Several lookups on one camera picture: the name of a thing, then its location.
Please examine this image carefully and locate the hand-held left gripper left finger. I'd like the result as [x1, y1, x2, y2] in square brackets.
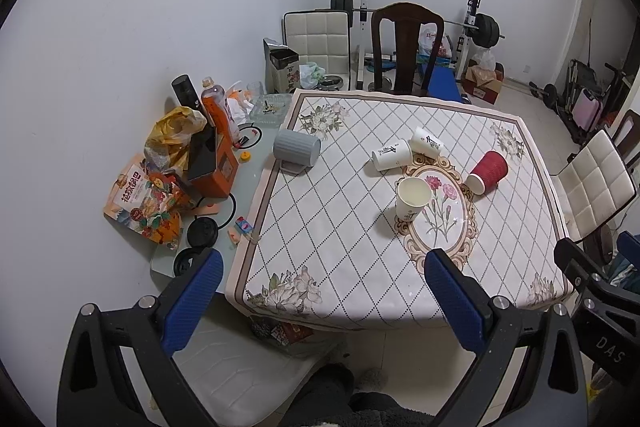
[56, 248, 224, 427]

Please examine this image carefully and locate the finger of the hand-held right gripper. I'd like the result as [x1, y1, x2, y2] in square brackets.
[553, 237, 610, 294]
[616, 231, 640, 269]

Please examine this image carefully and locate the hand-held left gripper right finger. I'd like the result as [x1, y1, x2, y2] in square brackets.
[424, 248, 590, 427]

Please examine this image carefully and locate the red paper cup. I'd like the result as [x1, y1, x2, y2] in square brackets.
[466, 150, 509, 196]

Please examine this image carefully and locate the white paper cup black print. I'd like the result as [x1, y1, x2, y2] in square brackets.
[371, 139, 414, 172]
[410, 126, 447, 158]

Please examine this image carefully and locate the grey ribbed mug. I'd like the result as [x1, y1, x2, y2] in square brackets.
[272, 128, 322, 176]

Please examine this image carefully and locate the cream paper cup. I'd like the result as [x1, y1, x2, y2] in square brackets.
[395, 177, 432, 223]

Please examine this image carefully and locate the black round lid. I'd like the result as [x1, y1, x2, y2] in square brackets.
[173, 249, 208, 278]
[186, 217, 219, 249]

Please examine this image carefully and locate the white padded chair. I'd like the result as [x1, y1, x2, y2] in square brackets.
[282, 10, 352, 90]
[550, 129, 637, 244]

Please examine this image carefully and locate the white seat cushion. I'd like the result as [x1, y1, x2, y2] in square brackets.
[172, 322, 347, 427]

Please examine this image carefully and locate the colourful snack bag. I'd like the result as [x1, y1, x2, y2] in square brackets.
[103, 154, 198, 252]

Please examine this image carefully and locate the grey fluffy slipper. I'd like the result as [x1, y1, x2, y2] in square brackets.
[355, 367, 389, 391]

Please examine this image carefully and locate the dark wooden chair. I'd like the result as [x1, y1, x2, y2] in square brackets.
[371, 3, 446, 96]
[611, 109, 640, 160]

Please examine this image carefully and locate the orange box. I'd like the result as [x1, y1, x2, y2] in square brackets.
[187, 134, 240, 198]

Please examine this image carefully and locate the pink suitcase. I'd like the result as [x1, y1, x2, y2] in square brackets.
[575, 88, 605, 134]

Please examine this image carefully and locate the floral diamond pattern tablecloth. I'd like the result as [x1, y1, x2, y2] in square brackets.
[223, 88, 576, 332]

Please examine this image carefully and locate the person's leg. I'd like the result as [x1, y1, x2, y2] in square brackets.
[280, 363, 438, 427]

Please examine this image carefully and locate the black dumbbell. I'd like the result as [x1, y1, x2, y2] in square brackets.
[530, 82, 560, 110]

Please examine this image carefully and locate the yellow plastic bag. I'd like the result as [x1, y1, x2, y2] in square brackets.
[144, 106, 208, 174]

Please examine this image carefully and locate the black folded cart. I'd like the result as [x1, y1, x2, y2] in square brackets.
[565, 58, 632, 146]

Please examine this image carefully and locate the cardboard box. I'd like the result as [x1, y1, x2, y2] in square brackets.
[461, 63, 505, 106]

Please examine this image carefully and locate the orange drink bottle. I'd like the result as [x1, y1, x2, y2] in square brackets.
[201, 77, 238, 144]

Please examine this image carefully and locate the white orange plastic bag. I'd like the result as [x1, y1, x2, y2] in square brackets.
[225, 82, 257, 124]

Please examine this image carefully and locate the glass ashtray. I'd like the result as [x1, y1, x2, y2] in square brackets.
[247, 94, 293, 128]

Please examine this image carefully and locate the black cylinder flask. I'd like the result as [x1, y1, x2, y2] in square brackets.
[171, 74, 202, 112]

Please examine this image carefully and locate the blue weight bench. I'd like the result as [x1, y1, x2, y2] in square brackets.
[424, 56, 465, 104]

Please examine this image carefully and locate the clear plastic bag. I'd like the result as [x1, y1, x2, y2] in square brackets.
[470, 47, 497, 72]

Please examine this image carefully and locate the barbell with black plates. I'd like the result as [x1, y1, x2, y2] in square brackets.
[329, 0, 502, 48]

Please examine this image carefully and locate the green white plastic bag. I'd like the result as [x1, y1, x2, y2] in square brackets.
[298, 62, 328, 90]

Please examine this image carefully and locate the white plastic bag red print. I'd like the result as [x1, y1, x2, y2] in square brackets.
[417, 21, 453, 58]

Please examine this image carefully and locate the white barbell rack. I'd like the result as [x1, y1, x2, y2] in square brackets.
[350, 0, 486, 92]

